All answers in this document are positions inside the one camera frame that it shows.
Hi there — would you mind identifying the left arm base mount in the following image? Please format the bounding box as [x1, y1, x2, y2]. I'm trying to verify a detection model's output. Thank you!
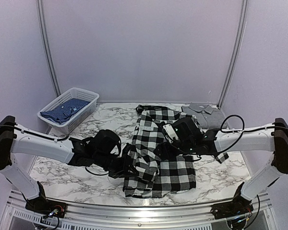
[25, 198, 67, 218]

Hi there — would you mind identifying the right aluminium corner post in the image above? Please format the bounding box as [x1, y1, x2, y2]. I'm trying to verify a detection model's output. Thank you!
[217, 0, 249, 109]

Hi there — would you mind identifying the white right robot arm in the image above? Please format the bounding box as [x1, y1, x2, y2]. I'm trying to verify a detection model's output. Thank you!
[157, 117, 288, 215]

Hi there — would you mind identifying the aluminium front frame rail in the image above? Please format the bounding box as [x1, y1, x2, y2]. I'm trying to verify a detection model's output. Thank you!
[0, 190, 278, 230]

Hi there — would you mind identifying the aluminium corner post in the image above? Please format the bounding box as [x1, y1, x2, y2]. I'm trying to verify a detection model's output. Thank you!
[217, 0, 249, 109]
[36, 0, 61, 96]

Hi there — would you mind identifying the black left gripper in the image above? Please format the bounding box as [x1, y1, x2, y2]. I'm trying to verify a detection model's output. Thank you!
[94, 151, 139, 179]

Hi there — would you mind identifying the black white plaid shirt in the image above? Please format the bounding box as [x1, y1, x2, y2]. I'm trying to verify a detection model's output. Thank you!
[122, 103, 229, 198]

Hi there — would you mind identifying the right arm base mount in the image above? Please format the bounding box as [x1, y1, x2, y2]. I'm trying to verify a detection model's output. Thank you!
[210, 201, 254, 219]

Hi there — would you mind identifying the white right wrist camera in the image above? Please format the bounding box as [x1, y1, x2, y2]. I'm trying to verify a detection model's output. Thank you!
[162, 124, 179, 144]

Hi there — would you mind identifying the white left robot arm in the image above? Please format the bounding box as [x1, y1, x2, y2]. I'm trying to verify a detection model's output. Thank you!
[0, 115, 139, 213]

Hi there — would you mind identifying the left aluminium corner post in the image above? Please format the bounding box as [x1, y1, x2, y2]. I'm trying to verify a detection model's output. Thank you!
[36, 0, 61, 96]

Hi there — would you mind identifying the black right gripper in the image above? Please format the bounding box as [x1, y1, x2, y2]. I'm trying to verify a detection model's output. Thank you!
[154, 140, 195, 161]

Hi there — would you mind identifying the blue shirt in basket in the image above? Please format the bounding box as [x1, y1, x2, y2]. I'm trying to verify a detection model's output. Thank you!
[40, 98, 89, 125]

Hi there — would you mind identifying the white plastic basket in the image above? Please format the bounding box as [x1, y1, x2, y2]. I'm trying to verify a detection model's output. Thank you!
[37, 87, 99, 134]

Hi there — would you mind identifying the folded grey shirt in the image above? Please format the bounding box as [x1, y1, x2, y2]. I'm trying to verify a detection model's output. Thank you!
[181, 103, 225, 129]

